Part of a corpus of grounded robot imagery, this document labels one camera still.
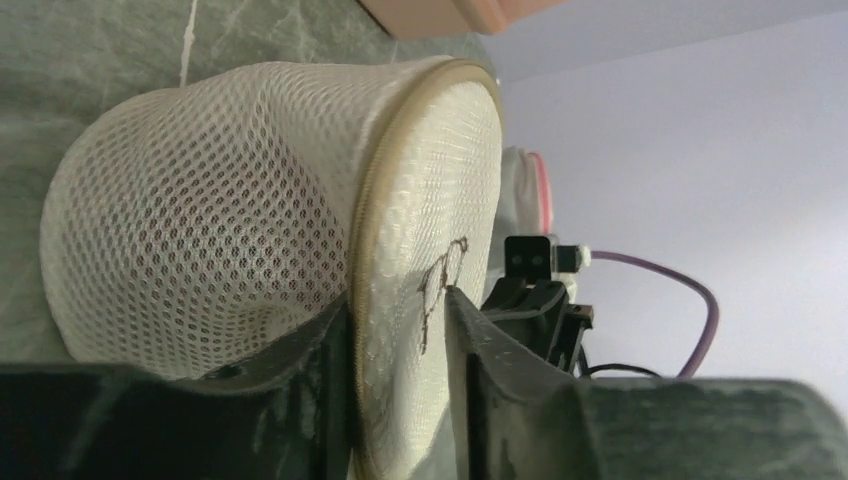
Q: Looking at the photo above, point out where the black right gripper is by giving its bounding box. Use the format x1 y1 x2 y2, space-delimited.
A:
481 278 594 378

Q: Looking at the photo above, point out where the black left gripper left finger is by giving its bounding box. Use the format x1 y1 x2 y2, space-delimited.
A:
1 298 352 479

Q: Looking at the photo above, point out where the white mesh bag red zipper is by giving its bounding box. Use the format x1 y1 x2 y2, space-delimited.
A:
488 146 553 273

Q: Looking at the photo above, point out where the pink plastic storage box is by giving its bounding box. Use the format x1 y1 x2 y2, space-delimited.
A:
359 0 563 40

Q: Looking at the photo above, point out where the beige mesh laundry bag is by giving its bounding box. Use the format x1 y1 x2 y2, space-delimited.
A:
40 56 502 479

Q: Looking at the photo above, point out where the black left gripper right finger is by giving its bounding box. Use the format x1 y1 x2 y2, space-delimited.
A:
445 288 847 479

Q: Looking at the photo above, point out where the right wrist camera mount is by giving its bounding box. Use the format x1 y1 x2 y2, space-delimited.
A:
504 235 591 284

